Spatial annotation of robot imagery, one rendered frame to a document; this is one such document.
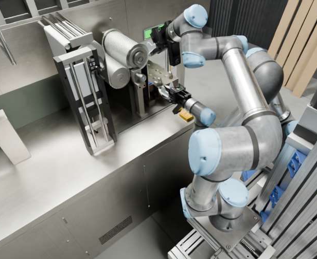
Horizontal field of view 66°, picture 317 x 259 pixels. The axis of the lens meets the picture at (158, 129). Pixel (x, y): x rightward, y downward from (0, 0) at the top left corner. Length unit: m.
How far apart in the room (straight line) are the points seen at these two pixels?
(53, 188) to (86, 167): 0.18
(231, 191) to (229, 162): 0.41
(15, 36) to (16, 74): 0.19
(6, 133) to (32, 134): 0.27
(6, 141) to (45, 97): 0.38
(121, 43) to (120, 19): 0.27
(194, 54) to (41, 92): 0.99
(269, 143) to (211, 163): 0.15
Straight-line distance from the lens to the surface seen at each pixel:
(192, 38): 0.86
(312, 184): 0.96
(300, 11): 3.45
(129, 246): 2.01
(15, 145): 1.37
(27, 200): 1.28
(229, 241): 1.16
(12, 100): 1.55
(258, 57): 1.08
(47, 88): 1.56
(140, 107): 1.44
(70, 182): 1.25
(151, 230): 2.04
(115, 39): 1.42
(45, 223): 1.32
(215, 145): 0.58
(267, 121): 0.67
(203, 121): 1.13
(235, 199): 0.99
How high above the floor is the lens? 1.88
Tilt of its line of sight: 45 degrees down
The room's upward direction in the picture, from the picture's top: 2 degrees counter-clockwise
